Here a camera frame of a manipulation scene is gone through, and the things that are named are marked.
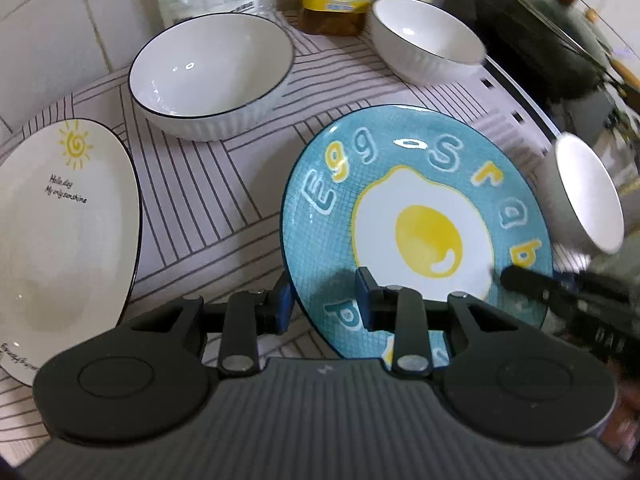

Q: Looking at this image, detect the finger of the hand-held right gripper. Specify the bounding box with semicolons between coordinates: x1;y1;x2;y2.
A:
487;264;583;307

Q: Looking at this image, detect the large white ribbed bowl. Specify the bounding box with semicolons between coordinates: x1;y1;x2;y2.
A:
128;11;295;142

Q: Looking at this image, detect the striped table mat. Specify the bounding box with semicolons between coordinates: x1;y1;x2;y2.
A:
0;10;556;411

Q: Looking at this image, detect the white oval sun plate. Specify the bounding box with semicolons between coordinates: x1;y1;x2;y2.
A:
0;118;143;386

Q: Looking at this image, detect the blue fried egg plate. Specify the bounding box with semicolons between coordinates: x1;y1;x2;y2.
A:
280;105;555;361

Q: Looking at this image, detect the black cooking pot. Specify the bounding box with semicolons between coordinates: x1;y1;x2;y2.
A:
440;0;618;107

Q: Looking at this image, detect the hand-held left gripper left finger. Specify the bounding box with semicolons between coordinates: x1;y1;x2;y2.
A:
131;276;293;376

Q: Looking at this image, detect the glass pot lid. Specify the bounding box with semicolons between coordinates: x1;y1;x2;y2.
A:
492;0;640;88

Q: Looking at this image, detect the small white ribbed bowl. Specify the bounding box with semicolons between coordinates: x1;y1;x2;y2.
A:
370;0;488;86
542;132;626;256

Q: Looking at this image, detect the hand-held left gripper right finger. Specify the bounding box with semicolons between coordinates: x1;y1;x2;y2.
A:
356;267;508;376

